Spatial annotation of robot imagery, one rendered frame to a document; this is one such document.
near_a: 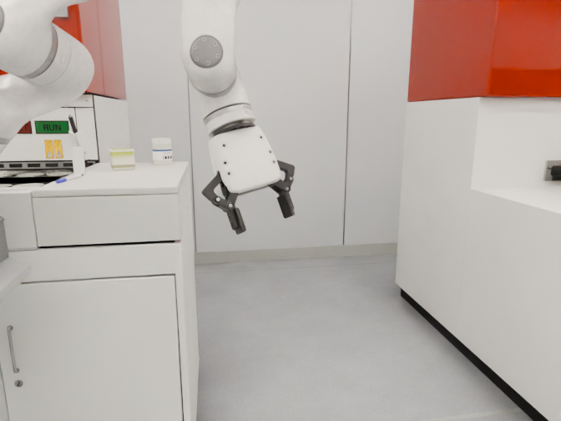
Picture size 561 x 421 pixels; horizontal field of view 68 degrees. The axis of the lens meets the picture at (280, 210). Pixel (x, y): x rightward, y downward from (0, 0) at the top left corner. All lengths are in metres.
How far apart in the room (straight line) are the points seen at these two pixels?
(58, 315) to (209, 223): 2.17
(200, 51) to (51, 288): 0.80
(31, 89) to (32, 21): 0.16
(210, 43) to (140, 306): 0.77
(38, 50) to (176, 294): 0.66
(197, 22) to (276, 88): 2.60
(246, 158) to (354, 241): 2.91
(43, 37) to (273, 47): 2.51
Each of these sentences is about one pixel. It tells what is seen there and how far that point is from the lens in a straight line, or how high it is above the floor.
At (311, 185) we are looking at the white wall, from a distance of 3.33.
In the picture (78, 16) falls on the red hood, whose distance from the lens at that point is 1.75.
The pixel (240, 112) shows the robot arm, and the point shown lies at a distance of 0.68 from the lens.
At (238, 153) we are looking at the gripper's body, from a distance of 0.67.
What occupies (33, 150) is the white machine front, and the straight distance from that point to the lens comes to 1.83.
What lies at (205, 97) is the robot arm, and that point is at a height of 1.17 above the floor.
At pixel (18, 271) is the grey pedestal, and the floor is 0.82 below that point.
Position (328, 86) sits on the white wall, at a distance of 3.32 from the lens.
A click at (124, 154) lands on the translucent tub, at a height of 1.02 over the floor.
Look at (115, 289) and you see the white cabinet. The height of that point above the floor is 0.70.
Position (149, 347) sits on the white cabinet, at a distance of 1.26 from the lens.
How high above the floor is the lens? 1.14
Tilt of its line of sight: 13 degrees down
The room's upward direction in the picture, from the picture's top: straight up
